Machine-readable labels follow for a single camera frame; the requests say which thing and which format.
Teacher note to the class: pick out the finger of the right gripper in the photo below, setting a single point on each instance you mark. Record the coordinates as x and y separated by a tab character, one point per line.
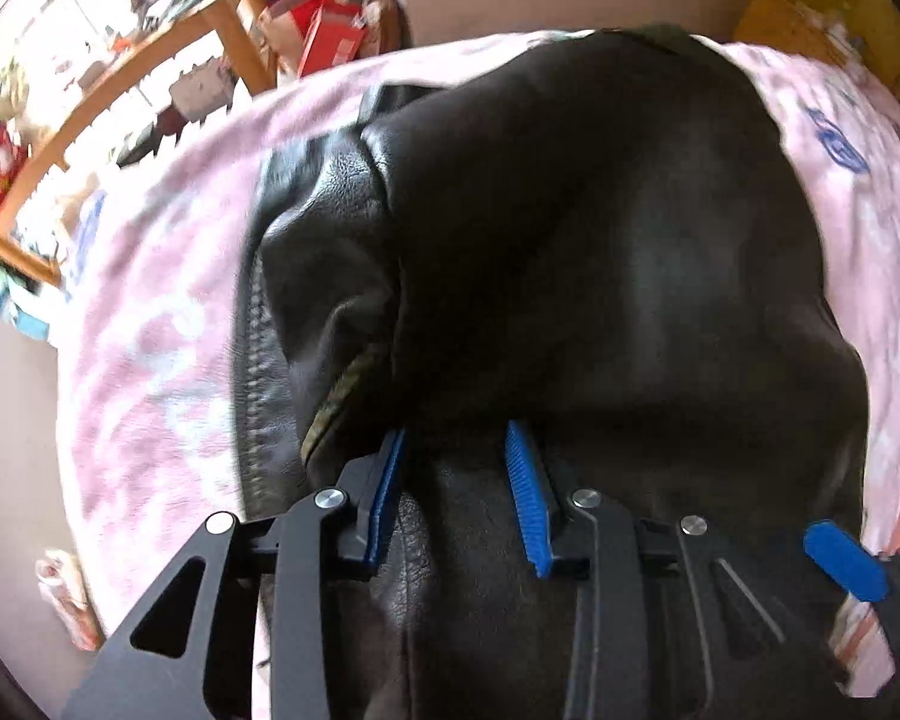
871	580

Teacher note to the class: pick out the wooden side table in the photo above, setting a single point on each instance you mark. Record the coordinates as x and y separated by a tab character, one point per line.
255	65

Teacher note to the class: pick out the black leather jacket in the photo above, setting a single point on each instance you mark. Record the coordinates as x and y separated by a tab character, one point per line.
601	240

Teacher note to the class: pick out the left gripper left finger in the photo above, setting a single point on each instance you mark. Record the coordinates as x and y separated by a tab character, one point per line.
237	590

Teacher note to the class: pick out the red gift bag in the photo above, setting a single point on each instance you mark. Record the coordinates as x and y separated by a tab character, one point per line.
312	35

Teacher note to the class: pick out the pink patterned bed blanket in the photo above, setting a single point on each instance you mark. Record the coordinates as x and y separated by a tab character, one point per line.
147	425

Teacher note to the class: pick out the wooden nightstand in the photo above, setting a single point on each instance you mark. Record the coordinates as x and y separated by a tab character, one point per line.
796	29

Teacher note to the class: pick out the brown paper bag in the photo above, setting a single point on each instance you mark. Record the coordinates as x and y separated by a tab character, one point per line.
383	28

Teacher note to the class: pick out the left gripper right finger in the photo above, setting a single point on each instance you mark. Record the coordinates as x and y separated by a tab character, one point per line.
670	620

